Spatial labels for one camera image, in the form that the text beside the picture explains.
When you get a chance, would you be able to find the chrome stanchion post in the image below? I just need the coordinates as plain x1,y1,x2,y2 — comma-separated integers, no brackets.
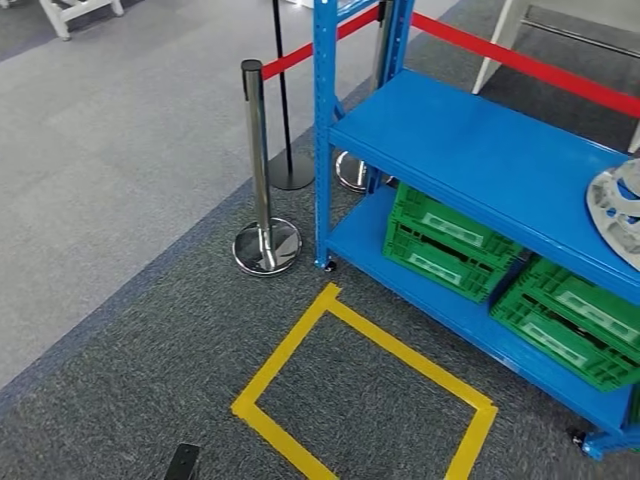
232,59,303,278
334,0,396,195

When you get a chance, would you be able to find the white frame stand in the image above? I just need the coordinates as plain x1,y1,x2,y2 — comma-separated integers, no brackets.
38,0,125,41

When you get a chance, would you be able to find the black left robot foot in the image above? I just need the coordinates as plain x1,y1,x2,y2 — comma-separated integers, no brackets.
164,443,201,480

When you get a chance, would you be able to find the blue metal shelf rack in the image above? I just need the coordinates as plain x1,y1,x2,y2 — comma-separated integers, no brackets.
312,0,640,462

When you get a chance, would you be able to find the black stanchion post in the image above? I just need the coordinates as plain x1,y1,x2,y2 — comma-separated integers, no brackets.
267,0,316,192

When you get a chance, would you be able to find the long red barrier belt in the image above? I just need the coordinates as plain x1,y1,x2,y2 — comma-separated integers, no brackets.
411,11,640,121

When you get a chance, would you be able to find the short red barrier belt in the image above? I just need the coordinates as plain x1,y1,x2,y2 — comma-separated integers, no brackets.
260,5,383,82

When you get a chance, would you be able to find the grey wheel hub cap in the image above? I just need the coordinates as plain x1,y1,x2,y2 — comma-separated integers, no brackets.
586,157,640,273

